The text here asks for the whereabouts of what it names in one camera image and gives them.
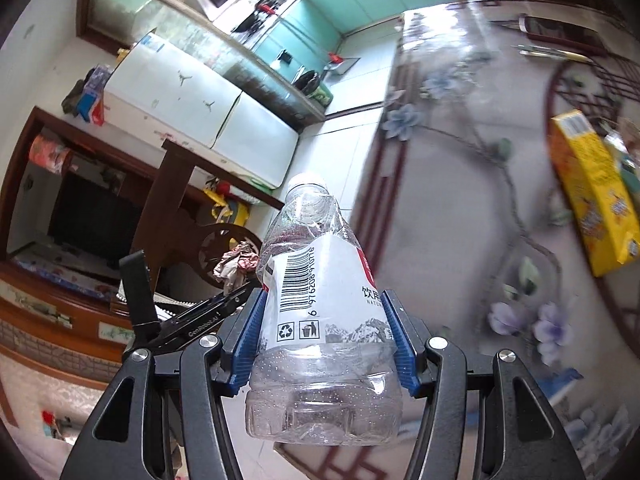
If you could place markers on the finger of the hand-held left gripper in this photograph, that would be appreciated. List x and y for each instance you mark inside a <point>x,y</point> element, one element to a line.
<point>210,305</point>
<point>195,331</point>

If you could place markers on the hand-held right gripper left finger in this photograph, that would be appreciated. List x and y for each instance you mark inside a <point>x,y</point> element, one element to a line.
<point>245,345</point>

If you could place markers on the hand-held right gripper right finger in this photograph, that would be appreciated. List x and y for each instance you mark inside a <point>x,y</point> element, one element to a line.
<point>402,340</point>

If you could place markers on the cloth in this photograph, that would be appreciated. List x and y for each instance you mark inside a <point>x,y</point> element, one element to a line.
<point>237,265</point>

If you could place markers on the clear plastic water bottle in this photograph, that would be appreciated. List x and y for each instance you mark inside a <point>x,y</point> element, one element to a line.
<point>320,280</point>

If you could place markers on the green trash bin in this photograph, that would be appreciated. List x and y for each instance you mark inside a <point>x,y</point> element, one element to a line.
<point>314,89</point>

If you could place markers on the black television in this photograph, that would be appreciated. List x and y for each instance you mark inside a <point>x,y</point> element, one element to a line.
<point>90,220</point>

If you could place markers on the wooden television cabinet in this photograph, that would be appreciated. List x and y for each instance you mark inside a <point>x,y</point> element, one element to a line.
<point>50,305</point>

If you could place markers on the yellow toy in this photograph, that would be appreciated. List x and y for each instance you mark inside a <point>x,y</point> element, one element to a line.
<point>227,207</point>

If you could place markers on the carved wooden chair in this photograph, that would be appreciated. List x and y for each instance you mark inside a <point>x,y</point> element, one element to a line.
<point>170,195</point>

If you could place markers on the table with floral cloth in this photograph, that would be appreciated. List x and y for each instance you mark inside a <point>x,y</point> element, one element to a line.
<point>450,185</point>

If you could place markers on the red patterned roll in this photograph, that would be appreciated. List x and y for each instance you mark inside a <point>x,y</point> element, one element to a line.
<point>49,155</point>

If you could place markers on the blue box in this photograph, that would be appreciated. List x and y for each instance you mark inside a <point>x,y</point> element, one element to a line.
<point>92,95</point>

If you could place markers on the white chest freezer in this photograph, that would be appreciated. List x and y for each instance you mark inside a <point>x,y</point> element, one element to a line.
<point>175,90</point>

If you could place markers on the yellow orange carton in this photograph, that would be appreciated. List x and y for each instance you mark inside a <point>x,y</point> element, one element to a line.
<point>592,190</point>

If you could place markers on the glass sliding door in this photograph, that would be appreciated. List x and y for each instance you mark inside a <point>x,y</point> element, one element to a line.
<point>200,45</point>

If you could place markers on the grey dustpan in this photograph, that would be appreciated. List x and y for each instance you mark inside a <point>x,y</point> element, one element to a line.
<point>345,64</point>

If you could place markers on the yellow pen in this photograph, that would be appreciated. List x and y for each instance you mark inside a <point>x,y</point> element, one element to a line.
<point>555,53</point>

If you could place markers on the teal kitchen cabinets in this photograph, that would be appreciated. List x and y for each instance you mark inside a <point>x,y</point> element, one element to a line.
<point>350,5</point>

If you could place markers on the dark smartphone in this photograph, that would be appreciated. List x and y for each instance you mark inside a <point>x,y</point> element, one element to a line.
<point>560,32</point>

